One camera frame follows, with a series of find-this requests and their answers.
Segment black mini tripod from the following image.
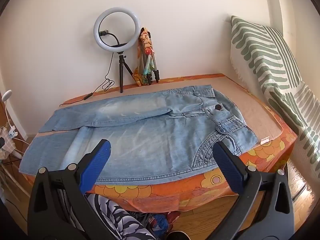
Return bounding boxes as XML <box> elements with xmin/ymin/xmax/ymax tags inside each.
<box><xmin>118</xmin><ymin>51</ymin><xmax>133</xmax><ymax>93</ymax></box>

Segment white clip desk lamp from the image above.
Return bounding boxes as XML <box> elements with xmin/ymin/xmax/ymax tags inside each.
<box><xmin>1</xmin><ymin>89</ymin><xmax>29</xmax><ymax>160</ymax></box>

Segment orange floral scarf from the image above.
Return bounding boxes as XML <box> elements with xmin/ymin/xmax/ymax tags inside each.
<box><xmin>133</xmin><ymin>27</ymin><xmax>148</xmax><ymax>87</ymax></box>

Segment grey folded tripod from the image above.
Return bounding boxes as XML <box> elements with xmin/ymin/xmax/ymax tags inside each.
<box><xmin>140</xmin><ymin>28</ymin><xmax>160</xmax><ymax>85</ymax></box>

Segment beige fleece blanket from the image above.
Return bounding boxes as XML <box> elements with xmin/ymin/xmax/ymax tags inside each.
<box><xmin>37</xmin><ymin>76</ymin><xmax>283</xmax><ymax>140</ymax></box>

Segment light blue denim pants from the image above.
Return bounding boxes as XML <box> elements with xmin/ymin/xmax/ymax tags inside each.
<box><xmin>20</xmin><ymin>85</ymin><xmax>258</xmax><ymax>186</ymax></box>

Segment black ring light cable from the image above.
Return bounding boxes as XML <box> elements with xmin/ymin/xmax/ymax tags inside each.
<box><xmin>83</xmin><ymin>31</ymin><xmax>126</xmax><ymax>101</ymax></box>

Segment white ring light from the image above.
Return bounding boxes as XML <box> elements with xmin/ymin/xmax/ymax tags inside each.
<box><xmin>93</xmin><ymin>7</ymin><xmax>141</xmax><ymax>53</ymax></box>

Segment green striped white cushion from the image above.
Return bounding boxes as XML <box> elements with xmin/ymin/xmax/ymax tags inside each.
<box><xmin>231</xmin><ymin>16</ymin><xmax>319</xmax><ymax>170</ymax></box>

